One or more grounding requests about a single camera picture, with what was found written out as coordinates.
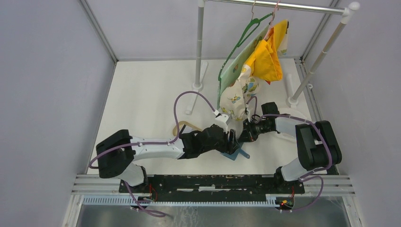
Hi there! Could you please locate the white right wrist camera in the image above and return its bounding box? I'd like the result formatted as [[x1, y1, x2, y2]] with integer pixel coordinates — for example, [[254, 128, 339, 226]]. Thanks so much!
[[244, 105, 252, 122]]

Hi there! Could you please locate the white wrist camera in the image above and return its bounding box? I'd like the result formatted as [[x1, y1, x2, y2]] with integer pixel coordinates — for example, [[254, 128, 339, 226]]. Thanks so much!
[[244, 105, 252, 122], [214, 110, 231, 132]]

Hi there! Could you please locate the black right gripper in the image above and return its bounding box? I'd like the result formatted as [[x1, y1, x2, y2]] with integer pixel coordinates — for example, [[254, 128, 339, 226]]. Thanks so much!
[[237, 117, 272, 143]]

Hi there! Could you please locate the yellow child shirt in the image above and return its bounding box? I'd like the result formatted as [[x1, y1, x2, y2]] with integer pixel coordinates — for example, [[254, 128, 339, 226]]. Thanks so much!
[[245, 20, 289, 83]]

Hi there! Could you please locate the white crumpled cloth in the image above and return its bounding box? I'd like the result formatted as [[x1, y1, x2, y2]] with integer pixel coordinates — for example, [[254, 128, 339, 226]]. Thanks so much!
[[275, 107, 306, 143]]

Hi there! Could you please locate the beige oval card tray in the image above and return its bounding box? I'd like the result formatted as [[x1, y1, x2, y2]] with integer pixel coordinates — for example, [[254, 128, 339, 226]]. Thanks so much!
[[172, 121, 202, 136]]

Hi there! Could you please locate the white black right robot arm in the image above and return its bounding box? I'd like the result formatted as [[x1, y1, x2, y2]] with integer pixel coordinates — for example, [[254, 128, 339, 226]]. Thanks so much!
[[238, 102, 342, 193]]

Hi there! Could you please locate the green clothes hanger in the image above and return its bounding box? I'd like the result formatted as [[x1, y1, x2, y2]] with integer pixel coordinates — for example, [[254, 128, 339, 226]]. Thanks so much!
[[218, 12, 273, 82]]

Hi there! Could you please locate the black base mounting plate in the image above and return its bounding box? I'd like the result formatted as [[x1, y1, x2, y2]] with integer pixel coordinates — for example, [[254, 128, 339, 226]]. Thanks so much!
[[130, 175, 305, 202]]

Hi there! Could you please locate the silver white clothes rack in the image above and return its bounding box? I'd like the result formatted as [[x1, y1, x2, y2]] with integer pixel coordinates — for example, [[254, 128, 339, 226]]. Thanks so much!
[[185, 0, 361, 115]]

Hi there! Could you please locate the mint cartoon print cloth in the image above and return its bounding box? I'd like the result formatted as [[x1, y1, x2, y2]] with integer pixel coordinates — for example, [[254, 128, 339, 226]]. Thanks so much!
[[217, 26, 269, 109]]

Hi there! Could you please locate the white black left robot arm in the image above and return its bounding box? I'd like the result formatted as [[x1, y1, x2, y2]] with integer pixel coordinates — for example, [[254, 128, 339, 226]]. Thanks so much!
[[96, 124, 241, 193]]

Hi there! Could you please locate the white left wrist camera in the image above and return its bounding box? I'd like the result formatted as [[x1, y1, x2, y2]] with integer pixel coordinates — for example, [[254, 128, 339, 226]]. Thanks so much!
[[214, 110, 231, 132]]

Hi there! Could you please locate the white cartoon print garment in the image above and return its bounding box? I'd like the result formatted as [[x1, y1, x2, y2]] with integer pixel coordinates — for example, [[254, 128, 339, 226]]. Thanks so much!
[[219, 20, 289, 122]]

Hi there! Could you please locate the pink clothes hanger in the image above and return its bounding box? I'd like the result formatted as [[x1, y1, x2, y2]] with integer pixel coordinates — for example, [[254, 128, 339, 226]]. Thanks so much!
[[250, 0, 281, 41]]

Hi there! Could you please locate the white slotted cable duct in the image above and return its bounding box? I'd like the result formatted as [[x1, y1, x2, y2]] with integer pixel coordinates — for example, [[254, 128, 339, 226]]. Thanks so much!
[[82, 195, 279, 208]]

